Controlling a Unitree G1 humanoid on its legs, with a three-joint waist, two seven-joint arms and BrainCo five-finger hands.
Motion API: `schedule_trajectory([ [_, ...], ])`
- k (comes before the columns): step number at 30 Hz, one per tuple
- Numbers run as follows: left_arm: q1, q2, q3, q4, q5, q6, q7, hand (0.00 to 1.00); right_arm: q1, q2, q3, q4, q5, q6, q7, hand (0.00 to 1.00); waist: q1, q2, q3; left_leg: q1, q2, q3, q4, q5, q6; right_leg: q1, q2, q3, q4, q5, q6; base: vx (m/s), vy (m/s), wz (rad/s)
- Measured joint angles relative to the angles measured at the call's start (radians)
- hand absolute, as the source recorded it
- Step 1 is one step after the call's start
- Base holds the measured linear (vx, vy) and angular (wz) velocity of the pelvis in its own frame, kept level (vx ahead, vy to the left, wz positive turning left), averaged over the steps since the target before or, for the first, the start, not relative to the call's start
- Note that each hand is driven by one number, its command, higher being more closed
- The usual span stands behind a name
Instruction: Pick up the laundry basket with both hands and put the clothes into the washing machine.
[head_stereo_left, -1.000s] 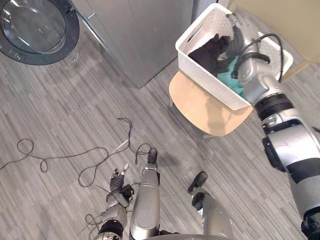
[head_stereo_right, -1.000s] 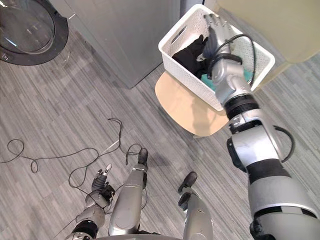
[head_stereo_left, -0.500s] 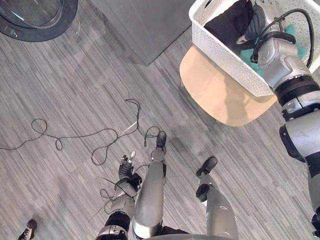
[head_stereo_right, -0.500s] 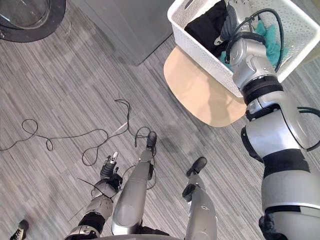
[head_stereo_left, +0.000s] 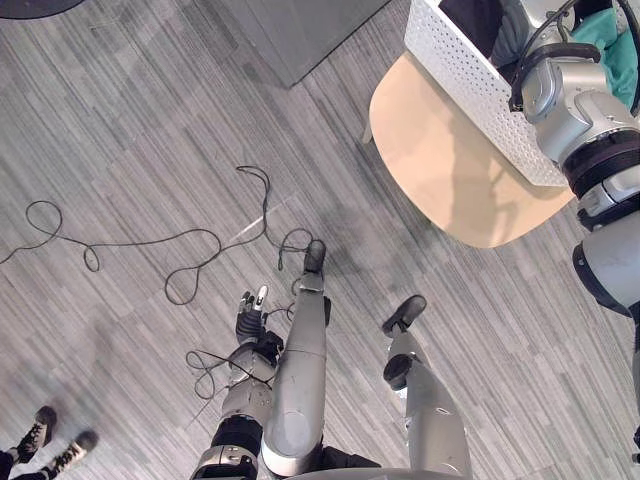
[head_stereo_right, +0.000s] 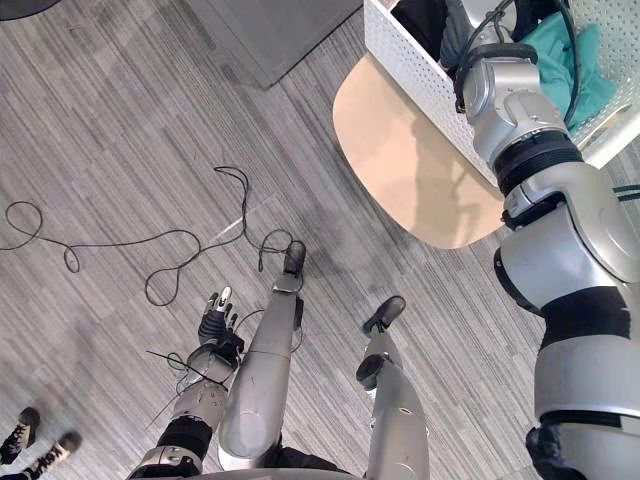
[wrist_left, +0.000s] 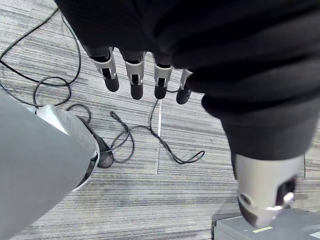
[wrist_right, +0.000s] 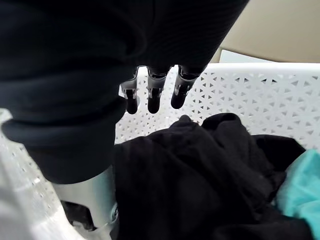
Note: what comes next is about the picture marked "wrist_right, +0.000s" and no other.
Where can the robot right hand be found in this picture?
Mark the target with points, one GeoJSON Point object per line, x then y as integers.
{"type": "Point", "coordinates": [75, 62]}

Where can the black garment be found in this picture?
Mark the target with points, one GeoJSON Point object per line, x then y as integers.
{"type": "Point", "coordinates": [187, 180]}

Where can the white perforated laundry basket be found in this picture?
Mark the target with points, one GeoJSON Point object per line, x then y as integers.
{"type": "Point", "coordinates": [250, 100]}

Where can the teal garment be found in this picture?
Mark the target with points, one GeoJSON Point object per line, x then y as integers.
{"type": "Point", "coordinates": [303, 190]}

